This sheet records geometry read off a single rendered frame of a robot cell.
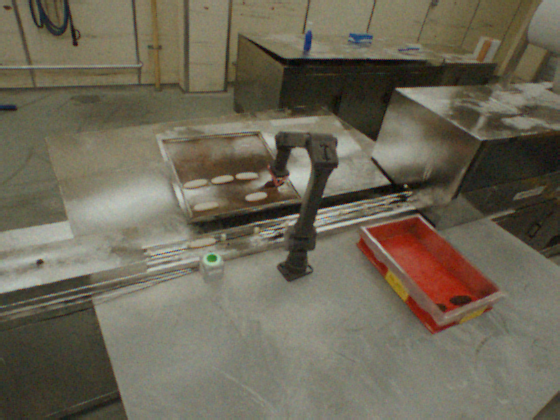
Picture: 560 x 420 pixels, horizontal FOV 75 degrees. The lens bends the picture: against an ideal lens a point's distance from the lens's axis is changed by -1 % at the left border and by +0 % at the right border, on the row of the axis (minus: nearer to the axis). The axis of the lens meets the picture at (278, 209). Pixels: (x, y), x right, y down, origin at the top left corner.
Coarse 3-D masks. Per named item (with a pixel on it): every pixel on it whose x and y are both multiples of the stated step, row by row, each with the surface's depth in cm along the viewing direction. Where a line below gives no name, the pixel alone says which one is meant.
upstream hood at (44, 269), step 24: (72, 240) 123; (96, 240) 125; (120, 240) 126; (0, 264) 111; (24, 264) 113; (48, 264) 114; (72, 264) 115; (96, 264) 117; (120, 264) 118; (144, 264) 122; (0, 288) 105; (24, 288) 106; (48, 288) 110; (72, 288) 115
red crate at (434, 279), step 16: (384, 240) 162; (400, 240) 163; (416, 240) 165; (368, 256) 150; (400, 256) 155; (416, 256) 156; (432, 256) 158; (384, 272) 144; (416, 272) 149; (432, 272) 150; (448, 272) 151; (432, 288) 143; (448, 288) 144; (464, 288) 145; (416, 304) 130; (448, 304) 138; (464, 304) 139; (432, 320) 125
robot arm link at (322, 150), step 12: (312, 132) 112; (324, 132) 114; (312, 144) 109; (324, 144) 111; (312, 156) 109; (324, 156) 109; (336, 156) 109; (312, 168) 112; (324, 168) 109; (336, 168) 110; (312, 180) 114; (324, 180) 113; (312, 192) 116; (312, 204) 119; (300, 216) 126; (312, 216) 123; (288, 228) 130; (300, 228) 127; (312, 228) 128; (288, 240) 131; (312, 240) 132
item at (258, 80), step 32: (256, 64) 339; (320, 64) 317; (352, 64) 331; (384, 64) 347; (416, 64) 365; (256, 96) 351; (288, 96) 314; (320, 96) 329; (352, 96) 346; (384, 96) 364
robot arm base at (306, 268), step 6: (288, 258) 137; (306, 258) 136; (282, 264) 140; (288, 264) 136; (294, 264) 135; (300, 264) 135; (306, 264) 137; (282, 270) 138; (288, 270) 137; (294, 270) 136; (300, 270) 136; (306, 270) 139; (312, 270) 140; (288, 276) 137; (294, 276) 136; (300, 276) 138
